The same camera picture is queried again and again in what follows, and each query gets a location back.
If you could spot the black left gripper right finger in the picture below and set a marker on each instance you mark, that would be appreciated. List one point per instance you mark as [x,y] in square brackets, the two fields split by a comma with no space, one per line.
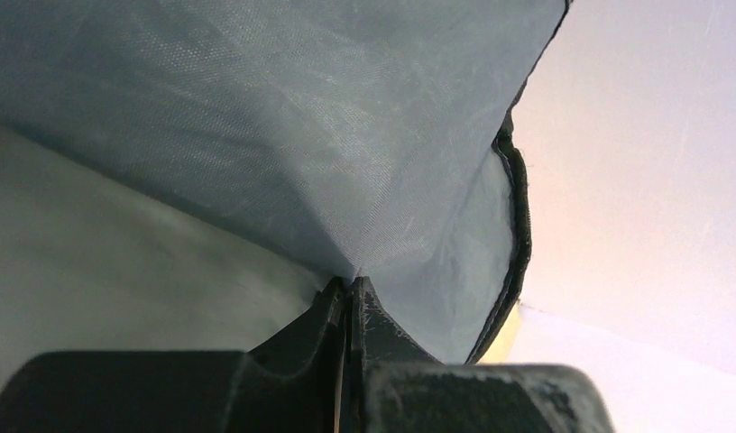
[396,386]

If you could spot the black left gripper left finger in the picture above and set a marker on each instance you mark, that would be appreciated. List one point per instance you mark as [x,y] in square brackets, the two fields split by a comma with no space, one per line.
[286,384]

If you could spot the blue student backpack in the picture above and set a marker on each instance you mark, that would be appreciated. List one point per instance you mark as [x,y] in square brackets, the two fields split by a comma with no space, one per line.
[190,174]

